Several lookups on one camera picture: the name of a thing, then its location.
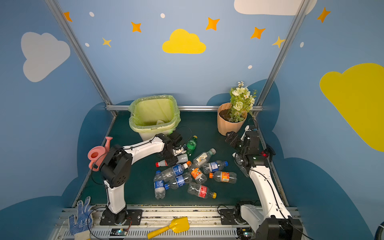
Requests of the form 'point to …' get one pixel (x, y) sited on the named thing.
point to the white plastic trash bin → (153, 115)
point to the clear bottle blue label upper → (177, 170)
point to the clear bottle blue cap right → (214, 166)
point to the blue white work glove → (81, 229)
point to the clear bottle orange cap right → (224, 176)
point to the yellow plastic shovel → (177, 225)
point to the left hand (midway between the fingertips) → (173, 159)
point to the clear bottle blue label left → (159, 185)
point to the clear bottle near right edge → (242, 162)
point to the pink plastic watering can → (97, 154)
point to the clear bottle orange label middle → (197, 173)
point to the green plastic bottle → (191, 144)
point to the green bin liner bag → (158, 113)
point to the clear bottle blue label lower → (180, 180)
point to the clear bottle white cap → (200, 160)
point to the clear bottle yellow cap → (200, 191)
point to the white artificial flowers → (242, 101)
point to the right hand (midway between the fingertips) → (234, 135)
